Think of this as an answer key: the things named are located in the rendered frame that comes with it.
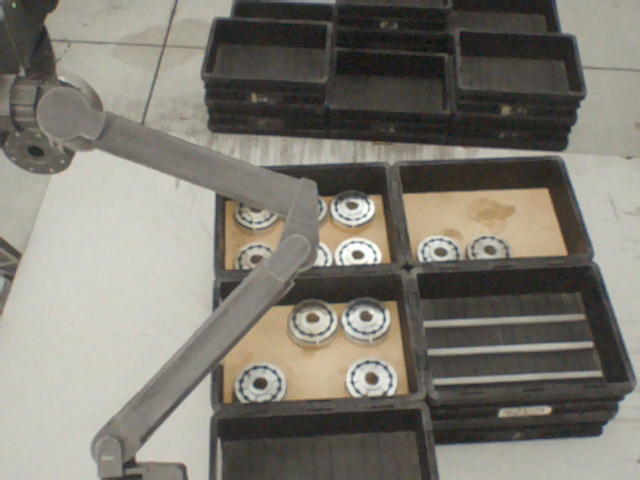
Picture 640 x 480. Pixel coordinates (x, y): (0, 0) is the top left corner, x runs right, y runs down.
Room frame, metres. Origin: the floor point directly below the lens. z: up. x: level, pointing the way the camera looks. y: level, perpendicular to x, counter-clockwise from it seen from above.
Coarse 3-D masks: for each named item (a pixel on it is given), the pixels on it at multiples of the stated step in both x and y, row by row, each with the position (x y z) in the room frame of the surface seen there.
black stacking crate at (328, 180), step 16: (304, 176) 1.24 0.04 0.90; (320, 176) 1.25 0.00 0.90; (336, 176) 1.25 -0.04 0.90; (352, 176) 1.25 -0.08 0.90; (368, 176) 1.26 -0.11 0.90; (384, 176) 1.25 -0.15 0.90; (320, 192) 1.25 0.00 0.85; (336, 192) 1.25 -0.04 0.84; (368, 192) 1.26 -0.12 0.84; (384, 192) 1.23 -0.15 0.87; (224, 208) 1.19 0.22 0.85; (384, 208) 1.21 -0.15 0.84; (224, 224) 1.15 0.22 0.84; (224, 240) 1.11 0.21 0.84; (224, 256) 1.06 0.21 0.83
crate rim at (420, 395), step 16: (304, 272) 0.96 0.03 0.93; (320, 272) 0.96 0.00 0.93; (336, 272) 0.96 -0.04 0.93; (352, 272) 0.96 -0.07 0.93; (368, 272) 0.96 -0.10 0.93; (384, 272) 0.96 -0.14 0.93; (400, 272) 0.96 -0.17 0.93; (416, 336) 0.81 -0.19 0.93; (416, 352) 0.78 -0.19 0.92; (416, 368) 0.74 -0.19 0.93; (288, 400) 0.67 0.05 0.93; (304, 400) 0.67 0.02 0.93; (320, 400) 0.67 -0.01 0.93; (336, 400) 0.67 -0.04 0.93; (352, 400) 0.67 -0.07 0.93; (368, 400) 0.67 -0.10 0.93; (384, 400) 0.67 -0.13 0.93; (400, 400) 0.67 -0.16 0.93; (416, 400) 0.67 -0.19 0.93
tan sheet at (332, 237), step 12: (228, 204) 1.22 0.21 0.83; (228, 216) 1.18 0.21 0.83; (384, 216) 1.19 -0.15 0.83; (228, 228) 1.15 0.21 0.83; (276, 228) 1.15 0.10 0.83; (324, 228) 1.15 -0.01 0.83; (336, 228) 1.15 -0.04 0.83; (372, 228) 1.15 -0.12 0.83; (384, 228) 1.16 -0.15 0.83; (228, 240) 1.11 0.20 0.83; (240, 240) 1.11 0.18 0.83; (252, 240) 1.11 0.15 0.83; (264, 240) 1.11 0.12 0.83; (276, 240) 1.12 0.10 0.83; (324, 240) 1.12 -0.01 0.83; (336, 240) 1.12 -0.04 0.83; (372, 240) 1.12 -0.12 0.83; (384, 240) 1.12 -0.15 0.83; (228, 252) 1.08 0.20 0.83; (384, 252) 1.09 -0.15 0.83; (228, 264) 1.05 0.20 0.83
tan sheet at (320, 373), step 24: (288, 312) 0.92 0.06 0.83; (336, 312) 0.93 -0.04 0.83; (264, 336) 0.86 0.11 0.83; (288, 336) 0.86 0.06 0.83; (336, 336) 0.87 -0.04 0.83; (240, 360) 0.81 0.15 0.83; (264, 360) 0.81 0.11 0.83; (288, 360) 0.81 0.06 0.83; (312, 360) 0.81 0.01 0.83; (336, 360) 0.81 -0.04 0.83; (288, 384) 0.75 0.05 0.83; (312, 384) 0.76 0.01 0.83; (336, 384) 0.76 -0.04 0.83
